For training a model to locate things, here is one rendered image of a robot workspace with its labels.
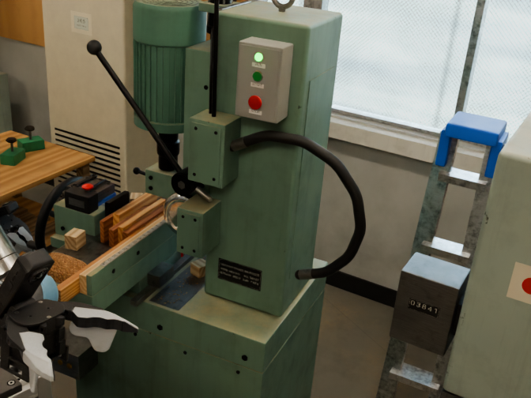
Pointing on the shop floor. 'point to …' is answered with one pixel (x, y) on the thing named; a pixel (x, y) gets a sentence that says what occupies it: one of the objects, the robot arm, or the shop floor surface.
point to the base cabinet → (201, 368)
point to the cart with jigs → (34, 172)
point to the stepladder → (387, 389)
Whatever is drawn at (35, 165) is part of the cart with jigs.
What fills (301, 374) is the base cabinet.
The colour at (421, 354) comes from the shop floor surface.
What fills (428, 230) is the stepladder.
